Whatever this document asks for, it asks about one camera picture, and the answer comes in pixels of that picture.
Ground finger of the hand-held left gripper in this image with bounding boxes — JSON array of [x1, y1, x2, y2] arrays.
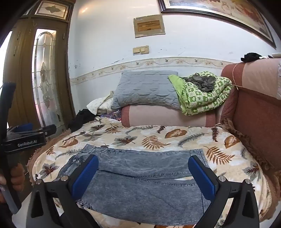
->
[[33, 124, 57, 137], [10, 123, 33, 132]]

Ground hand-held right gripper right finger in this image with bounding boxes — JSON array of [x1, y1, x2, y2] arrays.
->
[[188, 155, 260, 228]]

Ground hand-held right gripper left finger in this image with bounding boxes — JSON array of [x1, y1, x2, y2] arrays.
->
[[28, 154, 99, 228]]

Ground blue denim pants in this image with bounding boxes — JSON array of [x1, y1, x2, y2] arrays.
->
[[57, 143, 212, 225]]

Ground person's left hand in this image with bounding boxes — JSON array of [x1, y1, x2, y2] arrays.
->
[[11, 163, 25, 192]]

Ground white crumpled cloth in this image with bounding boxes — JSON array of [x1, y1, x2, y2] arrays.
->
[[86, 92, 115, 115]]

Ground wooden door with glass pane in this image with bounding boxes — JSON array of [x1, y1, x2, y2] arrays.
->
[[0, 0, 76, 142]]

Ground leaf printed blanket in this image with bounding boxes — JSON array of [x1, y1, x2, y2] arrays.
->
[[31, 116, 271, 228]]

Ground purple patterned cloth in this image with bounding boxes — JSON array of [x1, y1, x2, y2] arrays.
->
[[98, 111, 122, 122]]

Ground green patterned folded blanket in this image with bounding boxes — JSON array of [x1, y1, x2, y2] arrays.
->
[[168, 71, 233, 116]]

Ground pink and brown sofa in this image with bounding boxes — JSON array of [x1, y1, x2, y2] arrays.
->
[[28, 57, 281, 228]]

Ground dark grey crumpled cloth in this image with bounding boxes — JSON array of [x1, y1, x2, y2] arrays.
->
[[184, 74, 217, 92]]

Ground grey quilted pillow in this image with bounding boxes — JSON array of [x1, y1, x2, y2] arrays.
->
[[111, 70, 182, 110]]

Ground stained glass transom window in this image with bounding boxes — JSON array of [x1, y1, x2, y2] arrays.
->
[[34, 0, 71, 20]]

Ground small black cloth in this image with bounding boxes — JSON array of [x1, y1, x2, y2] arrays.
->
[[241, 53, 262, 63]]

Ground framed painting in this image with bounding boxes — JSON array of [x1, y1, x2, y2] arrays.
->
[[158, 0, 277, 49]]

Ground yellowed wall light switch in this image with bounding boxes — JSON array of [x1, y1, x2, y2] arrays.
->
[[133, 45, 150, 55]]

